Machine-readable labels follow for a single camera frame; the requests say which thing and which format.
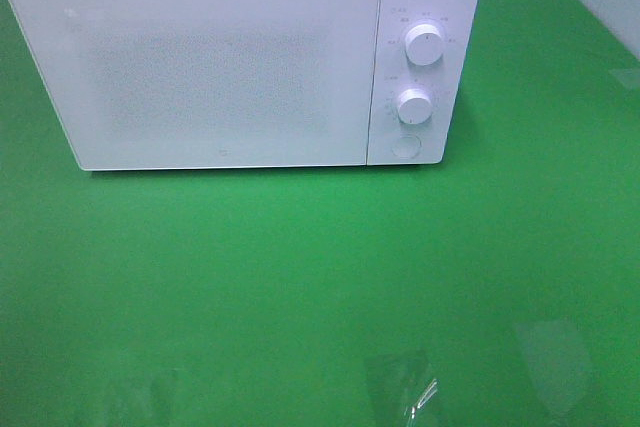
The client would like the round white door button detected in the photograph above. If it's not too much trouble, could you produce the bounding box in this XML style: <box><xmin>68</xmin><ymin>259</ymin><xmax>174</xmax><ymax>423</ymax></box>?
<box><xmin>391</xmin><ymin>135</ymin><xmax>422</xmax><ymax>159</ymax></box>

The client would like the white round knob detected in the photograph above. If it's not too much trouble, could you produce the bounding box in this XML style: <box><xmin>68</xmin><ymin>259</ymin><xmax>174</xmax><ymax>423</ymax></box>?
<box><xmin>397</xmin><ymin>89</ymin><xmax>434</xmax><ymax>125</ymax></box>
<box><xmin>404</xmin><ymin>22</ymin><xmax>445</xmax><ymax>67</ymax></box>

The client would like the white microwave door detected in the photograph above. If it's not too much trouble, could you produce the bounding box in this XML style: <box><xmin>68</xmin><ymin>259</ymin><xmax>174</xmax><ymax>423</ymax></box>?
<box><xmin>10</xmin><ymin>0</ymin><xmax>379</xmax><ymax>171</ymax></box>

